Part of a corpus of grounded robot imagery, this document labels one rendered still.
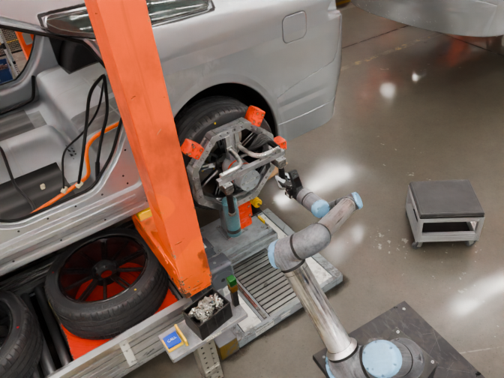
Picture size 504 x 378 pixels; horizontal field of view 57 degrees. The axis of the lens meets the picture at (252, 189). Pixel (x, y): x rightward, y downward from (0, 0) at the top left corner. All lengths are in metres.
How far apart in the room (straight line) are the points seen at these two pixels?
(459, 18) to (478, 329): 2.52
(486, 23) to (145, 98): 3.29
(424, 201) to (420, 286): 0.55
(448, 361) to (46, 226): 2.07
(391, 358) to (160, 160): 1.24
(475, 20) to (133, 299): 3.41
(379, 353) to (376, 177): 2.08
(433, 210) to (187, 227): 1.67
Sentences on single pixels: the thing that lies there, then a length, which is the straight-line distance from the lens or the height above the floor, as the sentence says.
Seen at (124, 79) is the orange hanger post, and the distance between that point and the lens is 1.74.
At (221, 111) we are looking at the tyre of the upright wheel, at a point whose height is 1.18.
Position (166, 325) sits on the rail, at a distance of 2.68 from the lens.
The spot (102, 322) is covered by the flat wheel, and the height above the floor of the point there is 0.43.
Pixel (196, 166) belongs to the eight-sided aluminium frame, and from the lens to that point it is 2.52.
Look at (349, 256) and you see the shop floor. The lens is 3.30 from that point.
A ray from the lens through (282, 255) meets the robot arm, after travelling 1.99.
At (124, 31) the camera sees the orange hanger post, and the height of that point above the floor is 1.90.
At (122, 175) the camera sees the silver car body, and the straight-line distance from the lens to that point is 2.56.
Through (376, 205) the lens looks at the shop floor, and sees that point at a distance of 3.69.
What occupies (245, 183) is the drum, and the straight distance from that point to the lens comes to 2.56.
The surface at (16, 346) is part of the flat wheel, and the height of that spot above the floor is 0.50.
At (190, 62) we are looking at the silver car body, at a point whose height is 1.48.
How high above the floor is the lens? 2.43
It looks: 39 degrees down
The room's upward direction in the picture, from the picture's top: 7 degrees counter-clockwise
